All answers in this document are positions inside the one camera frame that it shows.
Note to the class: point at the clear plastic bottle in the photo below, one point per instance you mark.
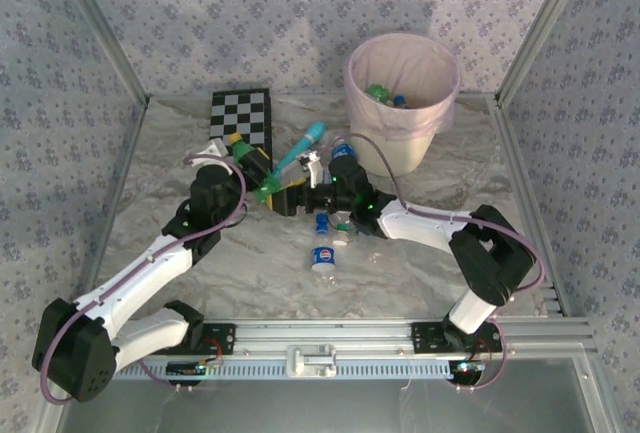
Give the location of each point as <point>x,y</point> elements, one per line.
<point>295,179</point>

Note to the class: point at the green bottle with yellow cap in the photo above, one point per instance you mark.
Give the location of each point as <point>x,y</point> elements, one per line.
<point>377,93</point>
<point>242,150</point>

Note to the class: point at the small blue capped bottle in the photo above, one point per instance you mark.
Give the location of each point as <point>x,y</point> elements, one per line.
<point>321,224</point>

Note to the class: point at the small blue label water bottle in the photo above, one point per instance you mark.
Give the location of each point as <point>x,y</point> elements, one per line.
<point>342,151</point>

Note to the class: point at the clear bottle with green cap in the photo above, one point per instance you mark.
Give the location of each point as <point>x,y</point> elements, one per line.
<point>342,226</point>

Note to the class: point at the clear bottle blue Pepsi label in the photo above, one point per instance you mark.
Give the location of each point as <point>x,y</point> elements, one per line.
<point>324,257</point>

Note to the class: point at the clear bottle with blue cap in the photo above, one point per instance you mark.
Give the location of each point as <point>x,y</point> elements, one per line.
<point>400,100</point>

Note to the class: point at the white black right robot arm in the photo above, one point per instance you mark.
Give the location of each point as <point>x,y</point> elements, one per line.
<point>425,225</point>

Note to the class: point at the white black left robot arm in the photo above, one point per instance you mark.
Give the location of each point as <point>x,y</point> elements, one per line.
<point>145,273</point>

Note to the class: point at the white waste bin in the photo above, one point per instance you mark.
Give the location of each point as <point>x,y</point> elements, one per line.
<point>415,153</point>

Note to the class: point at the pink plastic bin liner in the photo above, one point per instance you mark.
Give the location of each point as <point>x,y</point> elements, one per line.
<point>360,108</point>

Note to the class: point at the black grey chessboard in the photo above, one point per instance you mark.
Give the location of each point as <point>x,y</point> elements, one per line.
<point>240,113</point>

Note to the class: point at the white bottle cap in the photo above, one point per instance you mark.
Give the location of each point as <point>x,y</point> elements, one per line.
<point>341,242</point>

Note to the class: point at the blue toy microphone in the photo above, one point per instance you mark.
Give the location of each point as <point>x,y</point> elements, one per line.
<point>310,138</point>

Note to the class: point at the small circuit board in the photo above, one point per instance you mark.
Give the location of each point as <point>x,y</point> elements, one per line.
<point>187,368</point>
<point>467,368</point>

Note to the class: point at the grey metal front panel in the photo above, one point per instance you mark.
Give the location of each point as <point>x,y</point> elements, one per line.
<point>320,408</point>

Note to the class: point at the aluminium side rail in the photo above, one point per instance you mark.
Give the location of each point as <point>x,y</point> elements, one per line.
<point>118,193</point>
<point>506,125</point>

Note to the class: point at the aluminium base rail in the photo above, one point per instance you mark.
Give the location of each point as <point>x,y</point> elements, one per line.
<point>325,333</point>

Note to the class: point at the silver latch bracket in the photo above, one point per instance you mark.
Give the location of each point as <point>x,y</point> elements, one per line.
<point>310,360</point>

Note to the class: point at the aluminium frame post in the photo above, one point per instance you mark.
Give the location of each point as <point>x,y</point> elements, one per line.
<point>540,28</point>
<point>102,30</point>

